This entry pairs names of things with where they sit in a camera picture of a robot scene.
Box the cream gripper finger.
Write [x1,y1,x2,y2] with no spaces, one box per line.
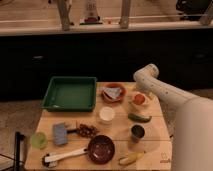
[130,95,140,106]
[145,92,153,104]

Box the red orange apple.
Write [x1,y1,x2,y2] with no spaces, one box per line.
[133,94,145,105]

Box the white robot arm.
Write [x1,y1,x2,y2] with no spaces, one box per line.
[133,64,213,171]

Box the white paper cup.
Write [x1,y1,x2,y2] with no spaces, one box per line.
[99,107,115,124]

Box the metal cup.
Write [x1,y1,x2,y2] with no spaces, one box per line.
[131,125,145,143]

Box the light green plastic cup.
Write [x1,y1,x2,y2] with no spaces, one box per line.
[30,132,47,149]

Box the green pepper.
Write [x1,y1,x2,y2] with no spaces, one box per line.
[128,113,152,123]

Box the orange bowl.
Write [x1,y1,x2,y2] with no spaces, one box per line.
[101,83,126,103]

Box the grey cloth in bowl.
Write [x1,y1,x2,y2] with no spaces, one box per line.
[104,88,121,99]

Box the yellow corn cob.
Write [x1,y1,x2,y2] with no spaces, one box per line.
[118,152,145,166]

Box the dark red frying pan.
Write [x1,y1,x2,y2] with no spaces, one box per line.
[42,135,115,167]

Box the green plastic tray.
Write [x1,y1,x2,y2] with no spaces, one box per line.
[42,76,97,112]

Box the blue grey sponge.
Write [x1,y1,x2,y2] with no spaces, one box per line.
[53,123,68,146]

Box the wooden shelf beam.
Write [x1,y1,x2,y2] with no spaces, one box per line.
[0,20,213,36]

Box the black stand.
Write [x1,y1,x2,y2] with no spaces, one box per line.
[13,132,25,171]

